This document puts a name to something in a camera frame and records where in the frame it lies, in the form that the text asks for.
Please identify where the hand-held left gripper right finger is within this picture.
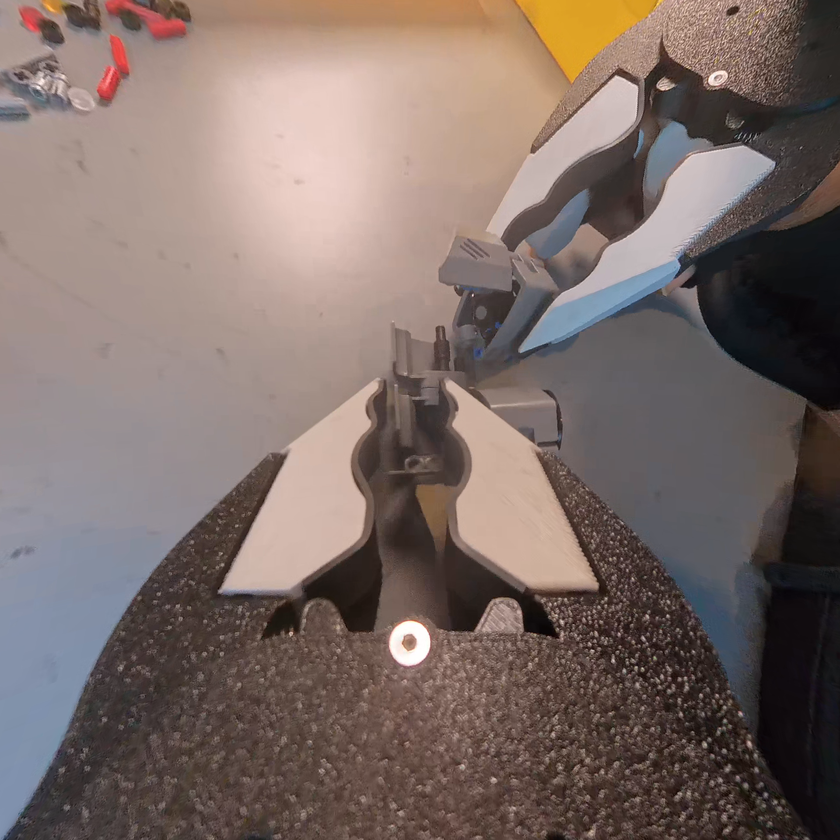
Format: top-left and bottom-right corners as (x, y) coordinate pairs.
(443, 379), (601, 598)

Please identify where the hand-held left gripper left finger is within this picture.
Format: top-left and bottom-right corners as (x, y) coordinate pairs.
(218, 378), (388, 599)

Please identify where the grey desk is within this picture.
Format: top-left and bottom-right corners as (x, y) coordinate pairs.
(0, 0), (808, 821)

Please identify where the person's right hand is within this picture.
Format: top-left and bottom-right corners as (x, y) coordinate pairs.
(663, 187), (840, 296)

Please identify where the person's black hoodie torso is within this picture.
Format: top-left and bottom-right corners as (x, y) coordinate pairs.
(758, 400), (840, 840)

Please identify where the person's right forearm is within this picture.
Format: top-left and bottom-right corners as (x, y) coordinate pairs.
(694, 223), (840, 411)

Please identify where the pile of small brick parts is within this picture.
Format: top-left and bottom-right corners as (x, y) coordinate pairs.
(0, 0), (193, 121)

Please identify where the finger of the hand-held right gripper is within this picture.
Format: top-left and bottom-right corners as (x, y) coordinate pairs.
(486, 71), (647, 249)
(518, 144), (777, 355)

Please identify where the yellow plastic bin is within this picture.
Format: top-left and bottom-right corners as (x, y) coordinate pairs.
(515, 0), (664, 83)

